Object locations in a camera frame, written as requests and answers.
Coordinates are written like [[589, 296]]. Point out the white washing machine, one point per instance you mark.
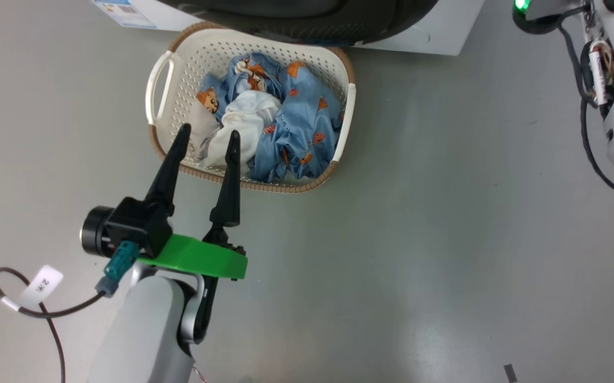
[[445, 26]]

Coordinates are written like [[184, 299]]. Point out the white garment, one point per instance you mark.
[[243, 119]]

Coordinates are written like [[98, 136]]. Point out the small dark floor tape piece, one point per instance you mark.
[[510, 373]]

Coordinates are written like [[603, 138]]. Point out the blue energy label sticker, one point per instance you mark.
[[126, 10]]

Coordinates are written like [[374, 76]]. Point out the large blue orange-print garment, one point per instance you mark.
[[306, 122]]

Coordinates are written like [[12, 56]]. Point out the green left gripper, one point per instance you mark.
[[200, 258]]

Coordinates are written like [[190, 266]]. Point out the cream laundry basket brown rim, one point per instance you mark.
[[216, 50]]

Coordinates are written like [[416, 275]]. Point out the blue bear-print garment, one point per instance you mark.
[[232, 80]]

